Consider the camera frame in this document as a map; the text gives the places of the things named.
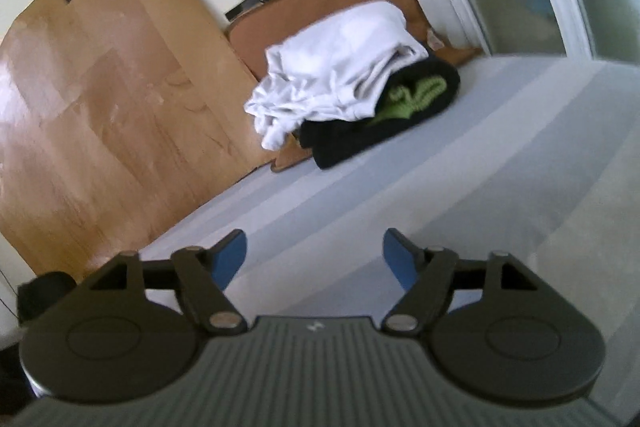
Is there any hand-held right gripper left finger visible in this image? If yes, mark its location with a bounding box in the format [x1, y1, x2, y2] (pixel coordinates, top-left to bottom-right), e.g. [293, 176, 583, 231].
[75, 229, 249, 335]

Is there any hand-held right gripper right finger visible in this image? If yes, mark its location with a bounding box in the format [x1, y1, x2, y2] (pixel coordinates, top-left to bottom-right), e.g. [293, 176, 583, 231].
[381, 229, 543, 334]

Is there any white printed t-shirt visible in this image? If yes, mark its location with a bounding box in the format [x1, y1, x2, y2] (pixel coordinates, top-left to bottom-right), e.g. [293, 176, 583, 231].
[244, 1, 430, 152]

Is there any grey striped bed sheet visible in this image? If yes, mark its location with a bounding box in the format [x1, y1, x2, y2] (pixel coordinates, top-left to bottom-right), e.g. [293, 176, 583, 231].
[140, 54, 640, 427]

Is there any black garment with green print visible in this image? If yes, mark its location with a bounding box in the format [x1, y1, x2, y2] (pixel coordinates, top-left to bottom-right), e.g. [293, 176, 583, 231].
[299, 57, 461, 170]

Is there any black cloth pile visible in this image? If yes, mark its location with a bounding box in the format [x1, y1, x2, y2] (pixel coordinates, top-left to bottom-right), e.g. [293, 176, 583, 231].
[17, 272, 77, 324]

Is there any large wooden headboard panel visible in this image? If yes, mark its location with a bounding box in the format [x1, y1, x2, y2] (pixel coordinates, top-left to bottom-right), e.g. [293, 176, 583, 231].
[0, 0, 274, 284]

